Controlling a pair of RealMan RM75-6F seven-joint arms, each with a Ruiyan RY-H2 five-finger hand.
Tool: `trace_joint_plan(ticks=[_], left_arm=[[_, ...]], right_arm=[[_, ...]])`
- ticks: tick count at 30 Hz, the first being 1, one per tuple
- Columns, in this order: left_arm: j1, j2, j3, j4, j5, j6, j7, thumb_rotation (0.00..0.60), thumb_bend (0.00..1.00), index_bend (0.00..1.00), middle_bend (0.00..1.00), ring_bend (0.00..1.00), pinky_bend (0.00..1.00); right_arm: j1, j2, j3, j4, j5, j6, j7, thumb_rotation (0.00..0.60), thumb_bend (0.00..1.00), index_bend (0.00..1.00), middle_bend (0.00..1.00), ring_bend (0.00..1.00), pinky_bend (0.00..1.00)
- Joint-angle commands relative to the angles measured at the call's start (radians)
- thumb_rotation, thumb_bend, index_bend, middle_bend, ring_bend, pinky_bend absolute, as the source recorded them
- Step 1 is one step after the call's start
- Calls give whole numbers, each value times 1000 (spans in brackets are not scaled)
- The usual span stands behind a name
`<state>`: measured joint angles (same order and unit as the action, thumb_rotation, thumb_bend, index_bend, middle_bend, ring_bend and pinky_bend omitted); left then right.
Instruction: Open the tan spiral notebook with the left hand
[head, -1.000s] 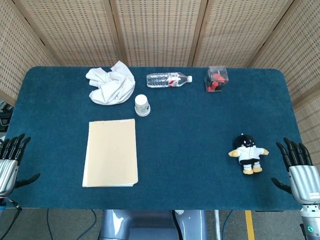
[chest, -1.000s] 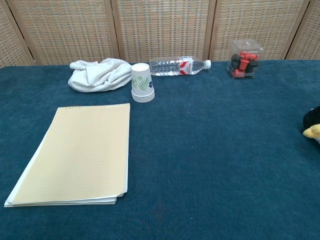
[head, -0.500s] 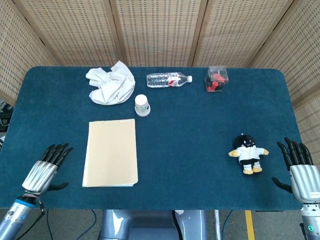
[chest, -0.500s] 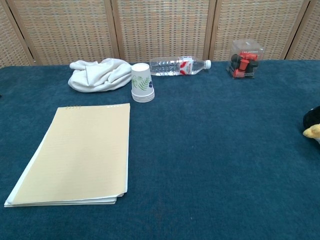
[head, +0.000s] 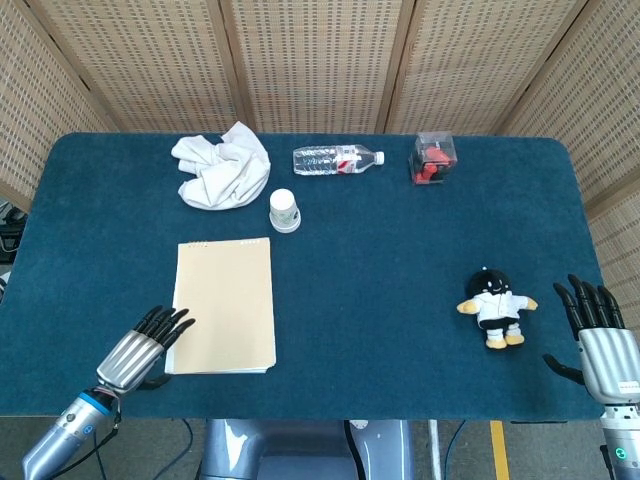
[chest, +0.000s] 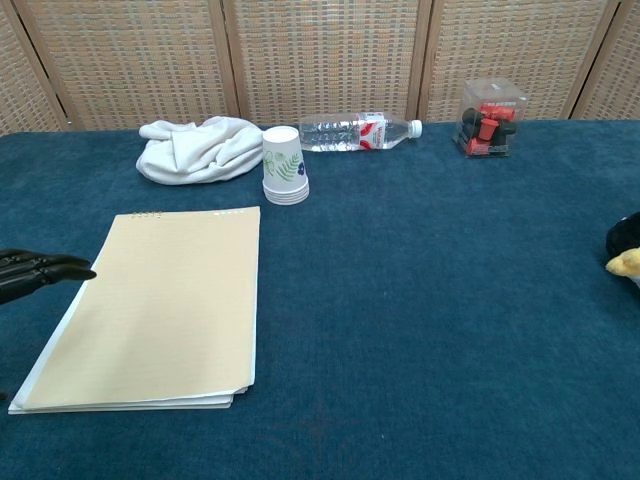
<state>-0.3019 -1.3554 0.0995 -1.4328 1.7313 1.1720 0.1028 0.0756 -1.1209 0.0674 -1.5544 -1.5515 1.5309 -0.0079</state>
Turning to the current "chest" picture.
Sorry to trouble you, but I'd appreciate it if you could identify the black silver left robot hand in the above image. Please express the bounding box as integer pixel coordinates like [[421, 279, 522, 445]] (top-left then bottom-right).
[[0, 248, 98, 305]]

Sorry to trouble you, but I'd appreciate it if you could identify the lined paper pad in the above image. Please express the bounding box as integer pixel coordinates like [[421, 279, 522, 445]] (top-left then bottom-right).
[[7, 206, 262, 416]]

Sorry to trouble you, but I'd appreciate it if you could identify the woven folding screen panel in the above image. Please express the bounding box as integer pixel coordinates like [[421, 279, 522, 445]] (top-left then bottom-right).
[[9, 0, 240, 132], [0, 0, 69, 135], [418, 0, 624, 124], [221, 0, 432, 126], [572, 0, 640, 121]]

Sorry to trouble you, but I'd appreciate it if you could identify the crumpled white cloth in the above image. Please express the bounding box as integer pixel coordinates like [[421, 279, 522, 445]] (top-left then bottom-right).
[[136, 115, 265, 187]]

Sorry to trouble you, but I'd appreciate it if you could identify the leaf print paper cup stack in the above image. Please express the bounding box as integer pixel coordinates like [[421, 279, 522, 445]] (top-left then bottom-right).
[[261, 125, 311, 206]]

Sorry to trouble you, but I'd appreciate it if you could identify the clear plastic water bottle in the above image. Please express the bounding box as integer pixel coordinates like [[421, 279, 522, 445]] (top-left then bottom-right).
[[298, 112, 424, 153]]

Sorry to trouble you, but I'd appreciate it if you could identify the blue felt table cover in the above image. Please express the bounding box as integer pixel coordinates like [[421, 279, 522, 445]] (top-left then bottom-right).
[[0, 118, 640, 480]]

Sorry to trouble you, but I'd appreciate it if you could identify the clear box with red toy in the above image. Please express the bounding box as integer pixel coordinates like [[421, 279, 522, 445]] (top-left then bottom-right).
[[452, 78, 527, 160]]

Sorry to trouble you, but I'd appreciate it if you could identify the black white plush doll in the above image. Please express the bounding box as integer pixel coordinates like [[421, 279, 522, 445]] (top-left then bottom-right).
[[604, 211, 640, 291]]

